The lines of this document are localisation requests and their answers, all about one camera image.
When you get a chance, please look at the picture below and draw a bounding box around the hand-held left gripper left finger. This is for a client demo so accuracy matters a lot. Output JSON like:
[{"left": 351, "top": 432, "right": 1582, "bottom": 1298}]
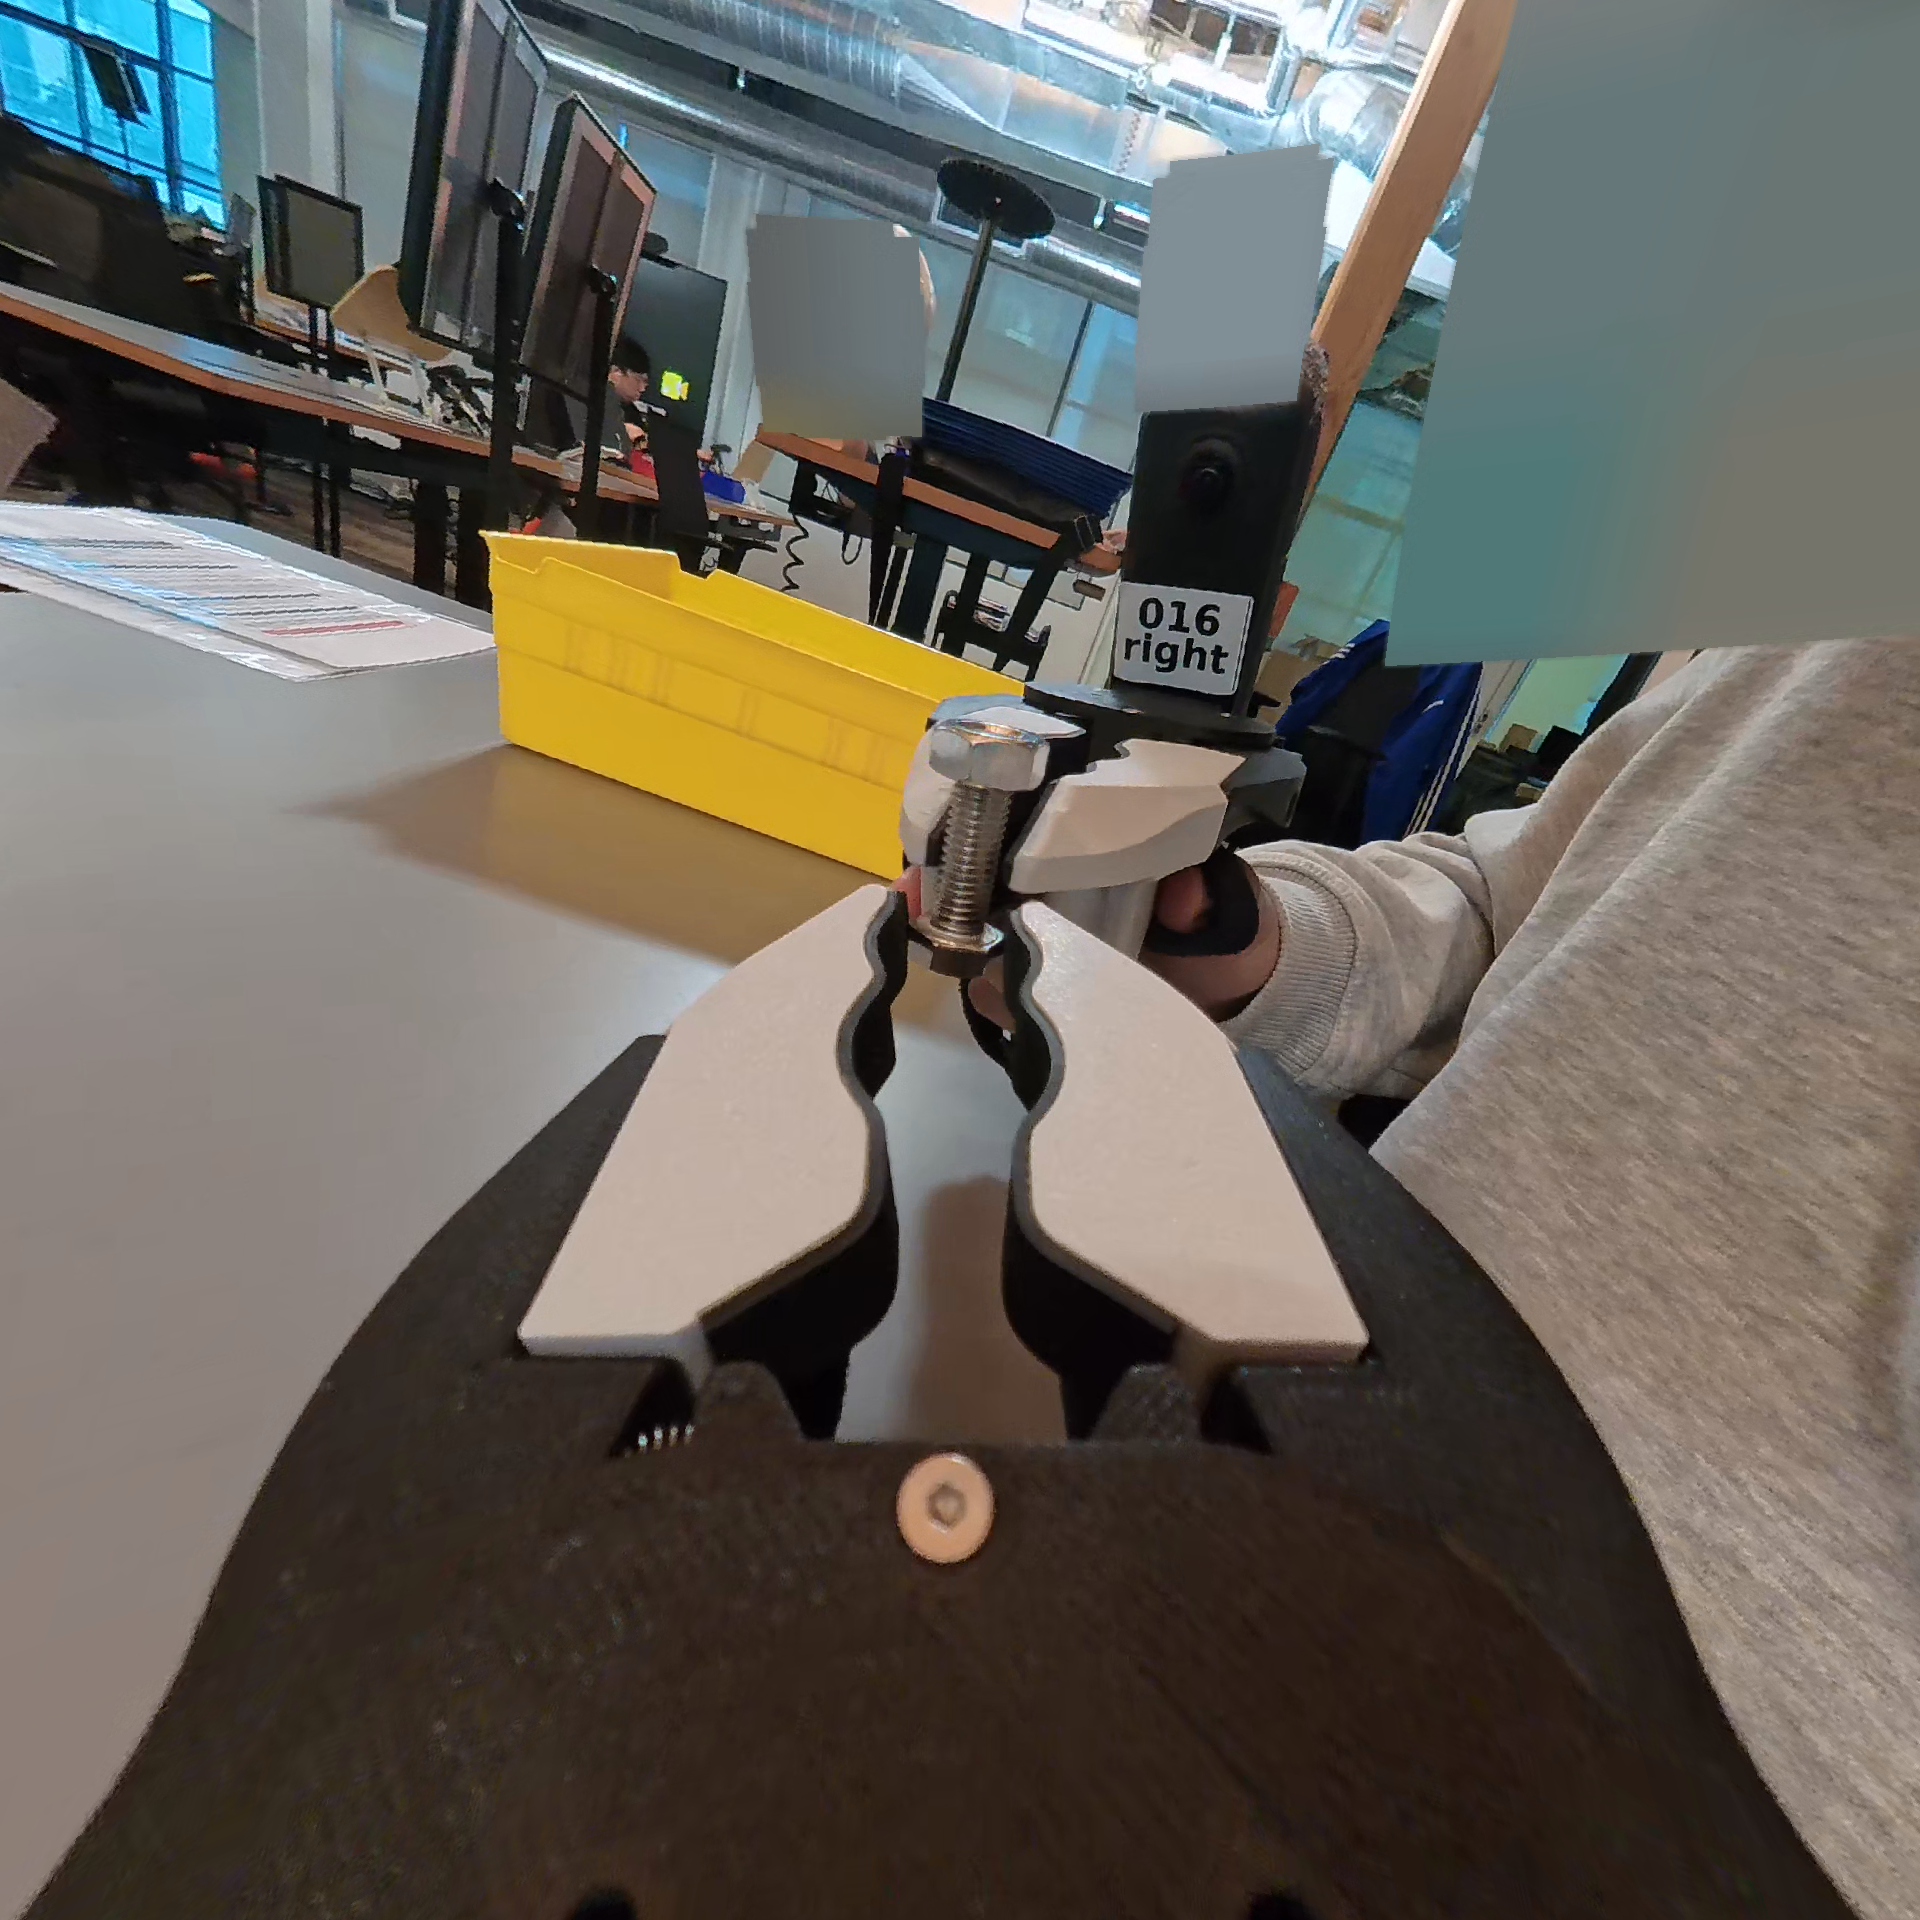
[{"left": 517, "top": 883, "right": 909, "bottom": 1441}]

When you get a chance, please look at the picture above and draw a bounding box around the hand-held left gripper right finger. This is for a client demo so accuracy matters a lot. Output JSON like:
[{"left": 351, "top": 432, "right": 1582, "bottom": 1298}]
[{"left": 996, "top": 896, "right": 1371, "bottom": 1443}]

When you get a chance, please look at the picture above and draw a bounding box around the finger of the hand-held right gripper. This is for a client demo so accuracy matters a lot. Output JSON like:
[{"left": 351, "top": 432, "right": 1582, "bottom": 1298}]
[
  {"left": 896, "top": 728, "right": 961, "bottom": 903},
  {"left": 1001, "top": 738, "right": 1251, "bottom": 962}
]

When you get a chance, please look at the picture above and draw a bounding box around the silver hex bolt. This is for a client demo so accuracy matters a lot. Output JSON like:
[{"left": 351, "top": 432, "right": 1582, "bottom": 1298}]
[{"left": 928, "top": 713, "right": 1085, "bottom": 936}]

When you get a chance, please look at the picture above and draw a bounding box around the person's right forearm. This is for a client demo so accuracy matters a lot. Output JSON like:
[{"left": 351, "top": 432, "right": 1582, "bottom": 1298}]
[{"left": 1222, "top": 781, "right": 1653, "bottom": 1105}]

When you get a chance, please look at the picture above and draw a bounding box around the grey desk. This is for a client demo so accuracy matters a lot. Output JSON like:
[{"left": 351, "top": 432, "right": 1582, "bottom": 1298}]
[{"left": 0, "top": 510, "right": 1360, "bottom": 1920}]

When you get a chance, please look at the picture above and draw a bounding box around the long wooden office desk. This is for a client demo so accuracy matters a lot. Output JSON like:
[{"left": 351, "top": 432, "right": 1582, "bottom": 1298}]
[{"left": 0, "top": 281, "right": 669, "bottom": 595}]

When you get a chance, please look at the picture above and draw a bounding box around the person's right hand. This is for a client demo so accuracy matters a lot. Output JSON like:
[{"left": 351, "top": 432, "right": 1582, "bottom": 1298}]
[{"left": 1141, "top": 863, "right": 1287, "bottom": 1024}]

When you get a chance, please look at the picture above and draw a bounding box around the stack of blue trays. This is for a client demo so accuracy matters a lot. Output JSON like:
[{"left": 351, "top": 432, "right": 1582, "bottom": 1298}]
[{"left": 911, "top": 393, "right": 1135, "bottom": 522}]

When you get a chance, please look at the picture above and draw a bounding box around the yellow plastic bin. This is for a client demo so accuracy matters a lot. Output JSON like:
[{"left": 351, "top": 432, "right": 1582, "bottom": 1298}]
[{"left": 479, "top": 528, "right": 1037, "bottom": 881}]

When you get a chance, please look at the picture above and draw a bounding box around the blue jacket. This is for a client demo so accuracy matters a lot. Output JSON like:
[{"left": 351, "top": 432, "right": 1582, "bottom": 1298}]
[{"left": 1283, "top": 621, "right": 1487, "bottom": 848}]

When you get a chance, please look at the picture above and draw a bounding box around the wooden beam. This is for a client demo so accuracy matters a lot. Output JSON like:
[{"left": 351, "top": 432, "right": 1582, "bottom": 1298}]
[{"left": 1308, "top": 0, "right": 1518, "bottom": 520}]

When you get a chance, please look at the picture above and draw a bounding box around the black office chair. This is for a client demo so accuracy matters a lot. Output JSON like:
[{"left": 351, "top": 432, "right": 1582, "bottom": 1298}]
[{"left": 644, "top": 403, "right": 797, "bottom": 578}]

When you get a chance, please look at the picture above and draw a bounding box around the person's grey sweatshirt torso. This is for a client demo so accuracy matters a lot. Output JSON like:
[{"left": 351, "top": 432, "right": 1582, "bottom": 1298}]
[{"left": 1335, "top": 645, "right": 1920, "bottom": 1920}]

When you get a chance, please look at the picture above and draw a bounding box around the dark flat monitor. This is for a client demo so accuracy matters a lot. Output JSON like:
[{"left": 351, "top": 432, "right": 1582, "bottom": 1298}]
[{"left": 619, "top": 259, "right": 732, "bottom": 430}]

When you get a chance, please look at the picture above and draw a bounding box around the large black monitor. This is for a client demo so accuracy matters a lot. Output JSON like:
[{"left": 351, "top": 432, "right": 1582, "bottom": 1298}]
[
  {"left": 517, "top": 94, "right": 659, "bottom": 453},
  {"left": 398, "top": 0, "right": 553, "bottom": 361}
]

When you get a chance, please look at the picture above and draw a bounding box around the laminated paper sheet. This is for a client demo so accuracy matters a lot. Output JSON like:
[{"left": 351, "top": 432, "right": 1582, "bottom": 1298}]
[{"left": 0, "top": 504, "right": 501, "bottom": 685}]

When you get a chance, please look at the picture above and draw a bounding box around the tan chair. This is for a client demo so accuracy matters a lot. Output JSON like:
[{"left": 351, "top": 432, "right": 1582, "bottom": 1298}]
[{"left": 328, "top": 267, "right": 452, "bottom": 369}]

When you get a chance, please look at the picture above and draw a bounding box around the small black monitor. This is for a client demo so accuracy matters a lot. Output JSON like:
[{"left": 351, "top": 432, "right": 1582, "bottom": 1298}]
[{"left": 259, "top": 177, "right": 365, "bottom": 314}]

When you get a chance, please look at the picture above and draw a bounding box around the silver ventilation duct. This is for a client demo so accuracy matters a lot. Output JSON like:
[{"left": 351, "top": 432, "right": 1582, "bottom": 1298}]
[{"left": 540, "top": 0, "right": 1443, "bottom": 265}]

